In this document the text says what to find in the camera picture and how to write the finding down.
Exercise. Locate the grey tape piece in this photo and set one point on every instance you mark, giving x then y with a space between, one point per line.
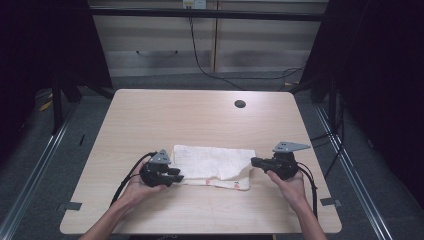
72 206
331 202

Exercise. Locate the dark curtain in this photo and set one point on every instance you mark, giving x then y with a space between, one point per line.
383 83
40 50

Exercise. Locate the metal floor rail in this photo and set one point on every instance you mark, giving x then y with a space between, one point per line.
356 180
33 173

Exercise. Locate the white wall socket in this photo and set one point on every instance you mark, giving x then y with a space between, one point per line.
194 3

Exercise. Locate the beige cabinet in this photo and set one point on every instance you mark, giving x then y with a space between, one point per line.
260 43

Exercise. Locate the person's left hand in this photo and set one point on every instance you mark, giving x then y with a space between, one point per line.
140 191

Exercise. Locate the white towel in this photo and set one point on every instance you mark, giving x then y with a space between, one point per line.
210 163

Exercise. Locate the yellow floor object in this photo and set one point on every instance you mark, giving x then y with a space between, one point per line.
45 106

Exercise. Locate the small black floor strip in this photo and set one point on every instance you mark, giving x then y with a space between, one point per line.
81 139

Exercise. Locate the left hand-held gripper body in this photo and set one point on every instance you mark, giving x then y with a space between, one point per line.
155 175

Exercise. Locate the black horizontal bar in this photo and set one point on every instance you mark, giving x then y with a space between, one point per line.
233 14

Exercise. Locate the black stand post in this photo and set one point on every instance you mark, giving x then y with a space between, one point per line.
57 106

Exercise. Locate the dark round table grommet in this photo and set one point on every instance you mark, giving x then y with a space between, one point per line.
240 103

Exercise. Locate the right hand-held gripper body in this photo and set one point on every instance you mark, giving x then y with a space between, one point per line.
283 165

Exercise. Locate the person's right hand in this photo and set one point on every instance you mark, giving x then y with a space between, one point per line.
291 190

